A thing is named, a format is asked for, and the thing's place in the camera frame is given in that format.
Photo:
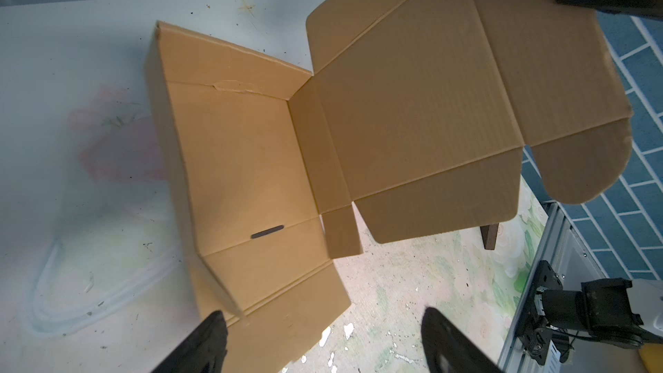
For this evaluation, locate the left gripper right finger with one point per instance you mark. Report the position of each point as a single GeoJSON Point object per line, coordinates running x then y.
{"type": "Point", "coordinates": [447, 349]}

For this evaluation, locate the aluminium mounting rail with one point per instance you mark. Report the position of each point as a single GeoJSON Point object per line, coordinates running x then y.
{"type": "Point", "coordinates": [573, 263]}

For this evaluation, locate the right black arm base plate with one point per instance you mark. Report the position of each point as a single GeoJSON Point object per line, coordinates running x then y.
{"type": "Point", "coordinates": [533, 328]}

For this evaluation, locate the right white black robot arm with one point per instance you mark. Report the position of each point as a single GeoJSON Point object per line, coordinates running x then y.
{"type": "Point", "coordinates": [613, 311]}

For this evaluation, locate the brown cardboard box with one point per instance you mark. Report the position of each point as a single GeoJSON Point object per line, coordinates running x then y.
{"type": "Point", "coordinates": [414, 117]}

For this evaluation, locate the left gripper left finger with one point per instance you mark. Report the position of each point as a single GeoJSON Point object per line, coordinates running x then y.
{"type": "Point", "coordinates": [204, 350]}

